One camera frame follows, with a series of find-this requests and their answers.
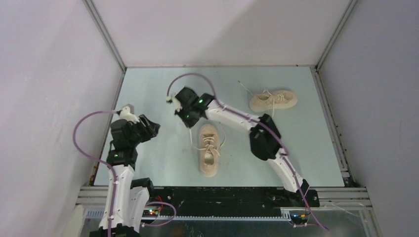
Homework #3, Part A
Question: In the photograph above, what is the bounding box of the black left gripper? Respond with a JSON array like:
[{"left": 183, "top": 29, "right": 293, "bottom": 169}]
[{"left": 128, "top": 114, "right": 161, "bottom": 147}]

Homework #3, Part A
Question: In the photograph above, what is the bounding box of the beige sneaker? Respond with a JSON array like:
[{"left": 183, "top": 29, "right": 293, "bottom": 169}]
[
  {"left": 189, "top": 124, "right": 226, "bottom": 178},
  {"left": 238, "top": 81, "right": 298, "bottom": 117}
]

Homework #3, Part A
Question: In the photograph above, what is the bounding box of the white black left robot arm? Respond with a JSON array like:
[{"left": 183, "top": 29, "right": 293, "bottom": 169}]
[{"left": 89, "top": 111, "right": 160, "bottom": 237}]

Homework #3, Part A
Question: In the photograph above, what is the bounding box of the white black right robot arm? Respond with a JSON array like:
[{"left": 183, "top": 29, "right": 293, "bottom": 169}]
[{"left": 167, "top": 87, "right": 309, "bottom": 206}]

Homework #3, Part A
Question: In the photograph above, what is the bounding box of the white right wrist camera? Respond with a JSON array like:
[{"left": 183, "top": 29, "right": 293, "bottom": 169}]
[{"left": 166, "top": 93, "right": 183, "bottom": 112}]

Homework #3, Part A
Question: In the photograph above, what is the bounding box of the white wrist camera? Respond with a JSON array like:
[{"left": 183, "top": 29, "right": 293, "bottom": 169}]
[
  {"left": 166, "top": 93, "right": 183, "bottom": 112},
  {"left": 119, "top": 104, "right": 140, "bottom": 123}
]

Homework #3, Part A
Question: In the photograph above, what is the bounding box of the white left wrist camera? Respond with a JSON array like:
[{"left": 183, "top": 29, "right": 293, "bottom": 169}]
[{"left": 119, "top": 104, "right": 140, "bottom": 123}]

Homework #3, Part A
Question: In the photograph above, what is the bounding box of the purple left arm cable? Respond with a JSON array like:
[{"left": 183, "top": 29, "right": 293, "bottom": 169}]
[{"left": 72, "top": 110, "right": 177, "bottom": 237}]

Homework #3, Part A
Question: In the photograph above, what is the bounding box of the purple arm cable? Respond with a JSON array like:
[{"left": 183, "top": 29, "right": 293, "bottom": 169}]
[
  {"left": 167, "top": 72, "right": 329, "bottom": 232},
  {"left": 72, "top": 110, "right": 177, "bottom": 237}
]

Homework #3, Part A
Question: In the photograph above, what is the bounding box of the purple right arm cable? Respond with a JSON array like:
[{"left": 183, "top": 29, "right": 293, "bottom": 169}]
[{"left": 167, "top": 72, "right": 329, "bottom": 232}]

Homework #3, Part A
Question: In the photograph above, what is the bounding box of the aluminium frame rail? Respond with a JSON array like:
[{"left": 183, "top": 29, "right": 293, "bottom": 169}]
[{"left": 77, "top": 186, "right": 373, "bottom": 224}]

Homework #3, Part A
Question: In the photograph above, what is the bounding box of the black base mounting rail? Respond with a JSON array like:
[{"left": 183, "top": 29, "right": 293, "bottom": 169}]
[{"left": 149, "top": 187, "right": 320, "bottom": 218}]

